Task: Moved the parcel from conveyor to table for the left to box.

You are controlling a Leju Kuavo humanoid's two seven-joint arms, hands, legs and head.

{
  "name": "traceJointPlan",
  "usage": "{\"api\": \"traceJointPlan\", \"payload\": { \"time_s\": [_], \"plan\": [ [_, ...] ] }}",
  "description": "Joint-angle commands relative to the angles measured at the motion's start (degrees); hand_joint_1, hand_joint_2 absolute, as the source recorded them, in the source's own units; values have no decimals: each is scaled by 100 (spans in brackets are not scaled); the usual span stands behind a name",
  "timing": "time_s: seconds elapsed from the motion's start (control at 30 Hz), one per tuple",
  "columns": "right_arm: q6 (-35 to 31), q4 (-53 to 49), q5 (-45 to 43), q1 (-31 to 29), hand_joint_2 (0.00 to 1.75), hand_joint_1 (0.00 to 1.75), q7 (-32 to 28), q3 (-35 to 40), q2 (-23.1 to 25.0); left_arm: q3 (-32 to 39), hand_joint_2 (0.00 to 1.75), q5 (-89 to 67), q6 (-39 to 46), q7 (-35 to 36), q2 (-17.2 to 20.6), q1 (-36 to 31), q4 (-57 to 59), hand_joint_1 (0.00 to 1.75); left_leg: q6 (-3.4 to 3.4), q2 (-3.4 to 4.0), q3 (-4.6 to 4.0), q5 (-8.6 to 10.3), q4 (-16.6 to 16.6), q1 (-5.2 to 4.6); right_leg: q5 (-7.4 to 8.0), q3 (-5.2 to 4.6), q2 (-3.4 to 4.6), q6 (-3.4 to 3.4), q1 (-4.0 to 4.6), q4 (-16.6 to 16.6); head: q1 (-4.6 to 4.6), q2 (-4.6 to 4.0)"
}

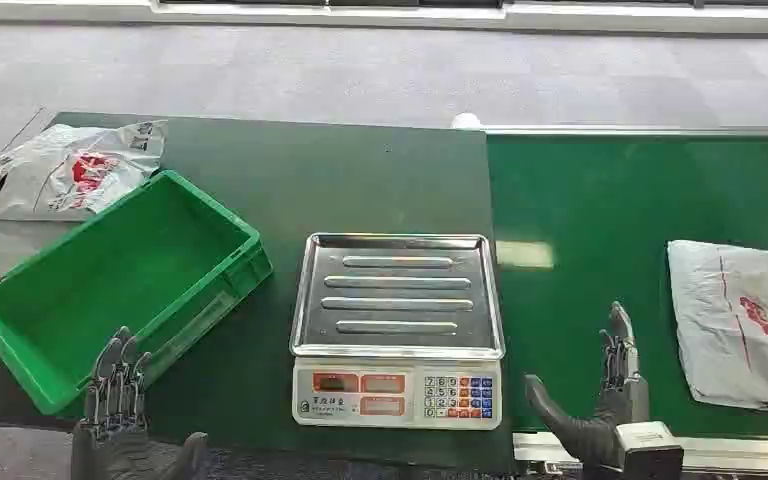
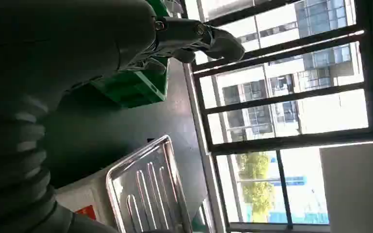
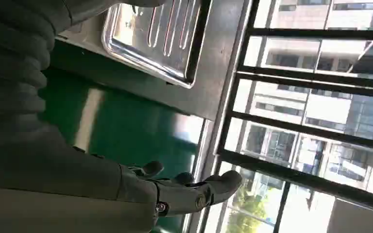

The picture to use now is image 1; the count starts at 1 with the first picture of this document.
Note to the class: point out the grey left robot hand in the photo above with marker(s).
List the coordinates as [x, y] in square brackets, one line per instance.
[122, 450]

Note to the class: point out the white round knob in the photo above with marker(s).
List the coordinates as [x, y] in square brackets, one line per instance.
[466, 121]

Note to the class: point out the grey parcel bag red print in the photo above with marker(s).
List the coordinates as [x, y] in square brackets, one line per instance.
[735, 324]

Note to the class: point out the green conveyor belt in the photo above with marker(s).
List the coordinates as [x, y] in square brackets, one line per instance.
[622, 212]

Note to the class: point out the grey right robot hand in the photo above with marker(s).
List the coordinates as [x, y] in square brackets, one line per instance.
[612, 404]

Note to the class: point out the crumpled grey parcel bag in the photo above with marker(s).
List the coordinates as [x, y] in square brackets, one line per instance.
[59, 172]

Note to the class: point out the green plastic crate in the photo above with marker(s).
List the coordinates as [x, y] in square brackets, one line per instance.
[119, 278]

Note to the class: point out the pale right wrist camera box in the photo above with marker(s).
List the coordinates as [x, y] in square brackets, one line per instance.
[649, 450]

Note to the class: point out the electronic scale with steel tray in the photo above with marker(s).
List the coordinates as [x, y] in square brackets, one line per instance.
[397, 331]

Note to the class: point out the silver conveyor frame rail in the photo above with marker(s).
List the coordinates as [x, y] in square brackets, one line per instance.
[722, 454]

